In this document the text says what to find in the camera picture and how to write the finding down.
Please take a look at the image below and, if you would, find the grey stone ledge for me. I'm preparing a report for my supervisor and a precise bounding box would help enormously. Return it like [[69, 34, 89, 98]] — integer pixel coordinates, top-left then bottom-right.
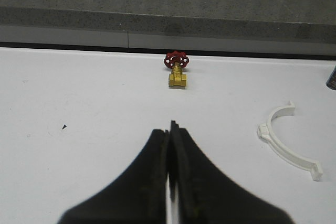
[[1, 0, 335, 56]]

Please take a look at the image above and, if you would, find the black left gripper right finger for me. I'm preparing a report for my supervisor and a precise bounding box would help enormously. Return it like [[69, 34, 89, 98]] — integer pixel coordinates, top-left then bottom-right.
[[170, 121, 293, 223]]

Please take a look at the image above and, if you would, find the black cylindrical capacitor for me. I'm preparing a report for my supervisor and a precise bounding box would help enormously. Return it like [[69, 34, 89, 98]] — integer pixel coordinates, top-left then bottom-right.
[[326, 67, 336, 90]]

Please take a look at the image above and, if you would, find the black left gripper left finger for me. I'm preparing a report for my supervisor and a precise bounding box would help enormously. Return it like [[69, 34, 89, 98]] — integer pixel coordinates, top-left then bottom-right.
[[59, 130, 169, 223]]

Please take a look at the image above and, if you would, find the brass valve red handwheel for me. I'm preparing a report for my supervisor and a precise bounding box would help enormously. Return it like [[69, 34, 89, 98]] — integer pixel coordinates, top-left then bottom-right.
[[163, 50, 189, 87]]

